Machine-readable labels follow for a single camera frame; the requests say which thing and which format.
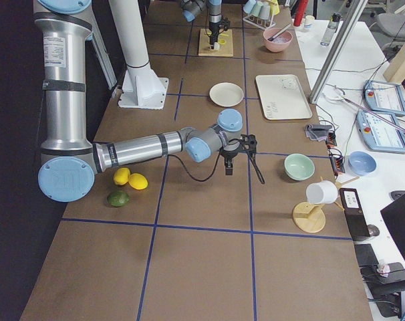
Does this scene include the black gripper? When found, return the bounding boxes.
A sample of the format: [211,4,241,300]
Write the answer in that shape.
[221,134,257,175]
[209,17,230,50]

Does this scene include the cream round plate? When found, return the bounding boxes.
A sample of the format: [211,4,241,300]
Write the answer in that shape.
[209,82,244,107]

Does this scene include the white bear-print tray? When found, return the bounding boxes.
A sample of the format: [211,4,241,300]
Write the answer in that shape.
[255,74,312,120]

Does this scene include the bamboo cutting board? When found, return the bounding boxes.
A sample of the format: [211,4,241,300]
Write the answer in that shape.
[198,29,233,57]

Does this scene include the light blue cup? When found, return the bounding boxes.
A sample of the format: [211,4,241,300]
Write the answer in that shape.
[243,0,257,14]

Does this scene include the steel muddler black tip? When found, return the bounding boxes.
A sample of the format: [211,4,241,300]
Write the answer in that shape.
[268,23,291,41]

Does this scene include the grey cup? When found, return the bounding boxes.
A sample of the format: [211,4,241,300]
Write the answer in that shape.
[258,4,271,20]

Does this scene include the pink bowl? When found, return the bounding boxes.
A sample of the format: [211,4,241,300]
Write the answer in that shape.
[263,27,293,53]

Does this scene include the clear ice cubes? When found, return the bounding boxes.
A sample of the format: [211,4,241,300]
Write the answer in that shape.
[270,35,290,43]

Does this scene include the green bowl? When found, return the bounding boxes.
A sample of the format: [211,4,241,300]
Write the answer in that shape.
[284,153,315,181]

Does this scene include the yellow cup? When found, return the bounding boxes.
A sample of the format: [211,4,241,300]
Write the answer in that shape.
[269,0,280,17]

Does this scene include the yellow lemon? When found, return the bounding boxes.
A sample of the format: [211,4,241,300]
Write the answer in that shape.
[128,173,148,190]
[113,167,131,186]

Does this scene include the wooden mug tree stand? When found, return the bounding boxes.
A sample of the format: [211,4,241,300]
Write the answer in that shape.
[292,177,359,233]

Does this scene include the red cylinder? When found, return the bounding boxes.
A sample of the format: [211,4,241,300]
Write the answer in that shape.
[293,0,309,27]

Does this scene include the grey folded cloth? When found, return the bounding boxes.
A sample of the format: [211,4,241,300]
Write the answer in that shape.
[305,124,333,142]

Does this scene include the white paper cup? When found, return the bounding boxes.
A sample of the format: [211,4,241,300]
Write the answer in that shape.
[303,15,315,31]

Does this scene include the white mug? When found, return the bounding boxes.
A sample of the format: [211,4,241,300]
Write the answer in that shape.
[305,181,338,204]

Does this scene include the green lime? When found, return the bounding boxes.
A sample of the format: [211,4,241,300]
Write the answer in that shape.
[107,190,130,207]

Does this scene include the clear water bottle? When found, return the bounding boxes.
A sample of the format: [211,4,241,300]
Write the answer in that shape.
[320,12,342,46]

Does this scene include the blue bowl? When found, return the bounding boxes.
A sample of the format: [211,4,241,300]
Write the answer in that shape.
[348,151,377,176]

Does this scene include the reacher grabber stick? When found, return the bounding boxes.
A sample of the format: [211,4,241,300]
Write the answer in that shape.
[321,89,405,134]

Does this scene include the black box white label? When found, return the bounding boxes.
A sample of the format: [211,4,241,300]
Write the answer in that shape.
[339,188,370,241]

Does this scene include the near teach pendant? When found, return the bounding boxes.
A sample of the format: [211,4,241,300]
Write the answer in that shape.
[357,110,405,154]

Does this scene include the teach pendant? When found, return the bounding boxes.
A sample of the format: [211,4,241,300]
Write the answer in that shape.
[363,80,405,116]
[357,110,405,154]

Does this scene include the black computer mouse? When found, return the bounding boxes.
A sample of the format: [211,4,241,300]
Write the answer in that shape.
[390,190,405,201]

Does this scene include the far teach pendant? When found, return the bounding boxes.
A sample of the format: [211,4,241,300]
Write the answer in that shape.
[363,80,405,116]

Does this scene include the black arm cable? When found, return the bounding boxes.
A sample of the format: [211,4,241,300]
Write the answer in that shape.
[167,133,266,185]

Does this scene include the white wire rack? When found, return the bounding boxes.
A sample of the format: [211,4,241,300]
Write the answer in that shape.
[243,14,276,30]

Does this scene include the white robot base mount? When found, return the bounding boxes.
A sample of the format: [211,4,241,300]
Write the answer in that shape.
[109,0,169,110]

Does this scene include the black cables on desk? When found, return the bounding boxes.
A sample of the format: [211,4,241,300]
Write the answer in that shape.
[317,120,349,177]

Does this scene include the aluminium frame post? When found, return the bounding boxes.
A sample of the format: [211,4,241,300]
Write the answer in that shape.
[309,0,368,104]

